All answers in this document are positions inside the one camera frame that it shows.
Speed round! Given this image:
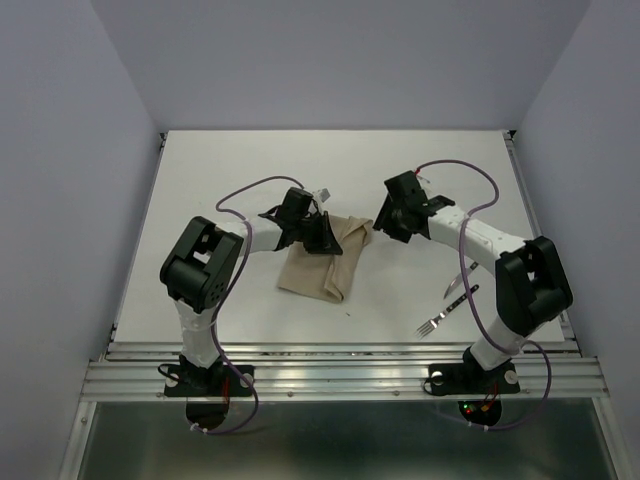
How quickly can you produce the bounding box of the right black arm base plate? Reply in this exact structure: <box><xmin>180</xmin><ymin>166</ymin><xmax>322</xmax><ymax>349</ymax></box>
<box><xmin>422</xmin><ymin>362</ymin><xmax>521</xmax><ymax>397</ymax></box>

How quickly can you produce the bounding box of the beige cloth napkin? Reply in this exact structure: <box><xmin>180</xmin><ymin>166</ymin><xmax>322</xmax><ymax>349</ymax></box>
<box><xmin>277</xmin><ymin>215</ymin><xmax>373</xmax><ymax>303</ymax></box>

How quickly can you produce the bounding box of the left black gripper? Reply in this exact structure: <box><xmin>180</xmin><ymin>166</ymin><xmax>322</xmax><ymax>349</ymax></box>
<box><xmin>294</xmin><ymin>211</ymin><xmax>341</xmax><ymax>255</ymax></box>

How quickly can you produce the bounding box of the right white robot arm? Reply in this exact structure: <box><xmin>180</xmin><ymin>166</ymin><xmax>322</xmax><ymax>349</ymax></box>
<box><xmin>374</xmin><ymin>171</ymin><xmax>573</xmax><ymax>390</ymax></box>

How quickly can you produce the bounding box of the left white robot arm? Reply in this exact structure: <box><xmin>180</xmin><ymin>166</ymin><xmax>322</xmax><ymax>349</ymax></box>
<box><xmin>160</xmin><ymin>187</ymin><xmax>343</xmax><ymax>394</ymax></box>

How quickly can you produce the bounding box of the steel fork black handle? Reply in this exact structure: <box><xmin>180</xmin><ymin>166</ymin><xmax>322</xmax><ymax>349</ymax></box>
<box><xmin>415</xmin><ymin>293</ymin><xmax>468</xmax><ymax>339</ymax></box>

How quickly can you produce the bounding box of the steel knife black handle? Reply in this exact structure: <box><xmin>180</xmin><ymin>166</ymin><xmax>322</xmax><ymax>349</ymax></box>
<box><xmin>443</xmin><ymin>262</ymin><xmax>479</xmax><ymax>299</ymax></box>

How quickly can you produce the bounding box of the aluminium front rail frame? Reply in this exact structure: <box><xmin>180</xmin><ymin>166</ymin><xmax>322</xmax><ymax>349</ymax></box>
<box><xmin>80</xmin><ymin>341</ymin><xmax>609</xmax><ymax>402</ymax></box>

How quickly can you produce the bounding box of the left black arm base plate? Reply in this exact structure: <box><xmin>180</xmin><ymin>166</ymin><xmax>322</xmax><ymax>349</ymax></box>
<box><xmin>157</xmin><ymin>362</ymin><xmax>252</xmax><ymax>398</ymax></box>

